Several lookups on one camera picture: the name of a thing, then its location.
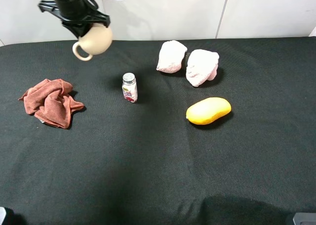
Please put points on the left pink rolled towel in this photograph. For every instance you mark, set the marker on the left pink rolled towel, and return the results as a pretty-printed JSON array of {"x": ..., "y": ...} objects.
[{"x": 170, "y": 57}]

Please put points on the crumpled rust-red cloth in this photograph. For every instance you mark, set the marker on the crumpled rust-red cloth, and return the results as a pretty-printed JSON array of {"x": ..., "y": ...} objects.
[{"x": 50, "y": 101}]

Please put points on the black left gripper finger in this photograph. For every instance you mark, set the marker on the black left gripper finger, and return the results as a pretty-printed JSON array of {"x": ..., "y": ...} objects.
[{"x": 78, "y": 30}]

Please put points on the pink rolled towel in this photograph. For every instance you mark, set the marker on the pink rolled towel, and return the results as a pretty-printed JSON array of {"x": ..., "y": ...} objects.
[
  {"x": 202, "y": 66},
  {"x": 170, "y": 57}
]

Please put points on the right pink rolled towel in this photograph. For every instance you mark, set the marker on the right pink rolled towel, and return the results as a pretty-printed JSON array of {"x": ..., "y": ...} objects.
[{"x": 202, "y": 66}]

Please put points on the cream ceramic teapot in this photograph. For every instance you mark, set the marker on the cream ceramic teapot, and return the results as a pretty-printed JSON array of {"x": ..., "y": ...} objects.
[{"x": 96, "y": 41}]

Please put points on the yellow mango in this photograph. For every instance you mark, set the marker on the yellow mango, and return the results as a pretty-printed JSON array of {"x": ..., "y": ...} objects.
[{"x": 208, "y": 110}]

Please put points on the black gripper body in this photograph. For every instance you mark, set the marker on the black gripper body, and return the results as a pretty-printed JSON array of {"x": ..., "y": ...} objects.
[{"x": 76, "y": 13}]

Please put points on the small clear pill bottle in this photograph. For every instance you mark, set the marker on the small clear pill bottle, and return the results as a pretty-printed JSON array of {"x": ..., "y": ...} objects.
[{"x": 129, "y": 87}]

